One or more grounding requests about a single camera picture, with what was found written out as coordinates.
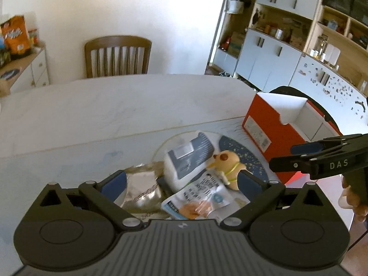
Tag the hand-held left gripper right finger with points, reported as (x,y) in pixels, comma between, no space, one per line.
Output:
(247,182)

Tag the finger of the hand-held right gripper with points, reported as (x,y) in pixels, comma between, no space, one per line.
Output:
(309,148)
(290,165)

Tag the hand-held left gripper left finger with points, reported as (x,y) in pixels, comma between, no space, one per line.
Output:
(115,182)

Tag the yellow plush dog toy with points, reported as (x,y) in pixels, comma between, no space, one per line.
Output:
(227,162)

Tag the orange cardboard box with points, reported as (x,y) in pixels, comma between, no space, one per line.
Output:
(264,120)

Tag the white tissue pack dark label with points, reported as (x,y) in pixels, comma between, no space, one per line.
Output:
(187,158)

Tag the white marble desktop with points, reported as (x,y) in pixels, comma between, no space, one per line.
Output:
(115,106)

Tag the person's right hand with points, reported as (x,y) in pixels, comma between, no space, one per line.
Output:
(346,198)

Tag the silver foil bag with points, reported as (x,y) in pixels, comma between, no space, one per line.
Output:
(141,187)

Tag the dark speckled plate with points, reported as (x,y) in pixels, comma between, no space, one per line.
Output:
(247,155)

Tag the white snack packet orange print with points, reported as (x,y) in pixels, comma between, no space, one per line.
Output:
(201,198)

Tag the white canister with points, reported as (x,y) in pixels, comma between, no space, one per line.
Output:
(333,55)

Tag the glass jar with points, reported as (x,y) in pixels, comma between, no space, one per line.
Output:
(322,44)

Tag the cardboard box on shelf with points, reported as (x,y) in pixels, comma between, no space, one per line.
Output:
(237,44)

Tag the brown wooden chair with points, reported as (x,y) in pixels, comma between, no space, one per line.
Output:
(118,53)

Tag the white sideboard wooden top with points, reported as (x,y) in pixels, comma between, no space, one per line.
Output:
(28,69)

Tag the dark blue tray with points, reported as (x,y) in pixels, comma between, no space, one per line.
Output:
(8,74)

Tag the grey hanging bag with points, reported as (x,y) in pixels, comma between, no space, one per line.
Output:
(234,5)

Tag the jar with red lid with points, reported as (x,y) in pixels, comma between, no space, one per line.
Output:
(33,37)

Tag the orange snack bag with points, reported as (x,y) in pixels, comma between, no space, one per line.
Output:
(15,34)

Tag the white and wood wall cabinet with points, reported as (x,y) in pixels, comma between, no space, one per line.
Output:
(287,49)

